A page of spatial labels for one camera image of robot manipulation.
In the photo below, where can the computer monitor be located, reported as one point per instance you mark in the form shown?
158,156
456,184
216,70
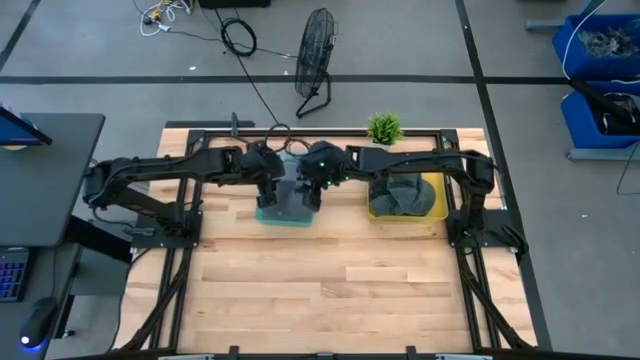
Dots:
17,130

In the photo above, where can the blue storage bins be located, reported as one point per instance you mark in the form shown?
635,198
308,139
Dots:
555,23

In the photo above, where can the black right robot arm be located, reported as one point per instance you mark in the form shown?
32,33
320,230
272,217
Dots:
425,160

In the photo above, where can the black floor fan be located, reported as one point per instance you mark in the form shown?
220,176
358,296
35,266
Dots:
314,50

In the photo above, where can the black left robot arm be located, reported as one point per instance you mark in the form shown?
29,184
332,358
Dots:
150,167

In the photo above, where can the black cabinet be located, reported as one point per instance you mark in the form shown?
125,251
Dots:
235,3

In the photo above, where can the yellow plastic tray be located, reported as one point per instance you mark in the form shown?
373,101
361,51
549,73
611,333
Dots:
406,219

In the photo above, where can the grey cap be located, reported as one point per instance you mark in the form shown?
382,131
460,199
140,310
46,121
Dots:
290,197
405,197

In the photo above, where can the green artificial plant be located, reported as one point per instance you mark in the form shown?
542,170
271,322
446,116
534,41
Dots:
385,127

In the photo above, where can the blue plastic bin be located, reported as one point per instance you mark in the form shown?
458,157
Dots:
570,55
577,125

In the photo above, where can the black computer mouse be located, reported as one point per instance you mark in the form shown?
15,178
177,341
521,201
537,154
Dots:
37,320

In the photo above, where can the white plant pot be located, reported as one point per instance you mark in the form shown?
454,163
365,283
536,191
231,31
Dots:
382,144

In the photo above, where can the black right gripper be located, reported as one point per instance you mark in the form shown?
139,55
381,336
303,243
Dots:
322,162

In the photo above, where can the black keyboard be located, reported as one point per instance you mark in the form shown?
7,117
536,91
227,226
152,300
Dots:
12,275

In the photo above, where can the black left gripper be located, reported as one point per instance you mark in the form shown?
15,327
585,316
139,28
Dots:
262,162

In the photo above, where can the black desk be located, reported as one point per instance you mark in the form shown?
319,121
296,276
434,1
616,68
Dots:
45,185
55,275

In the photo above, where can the teal plastic tray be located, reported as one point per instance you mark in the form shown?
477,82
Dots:
285,220

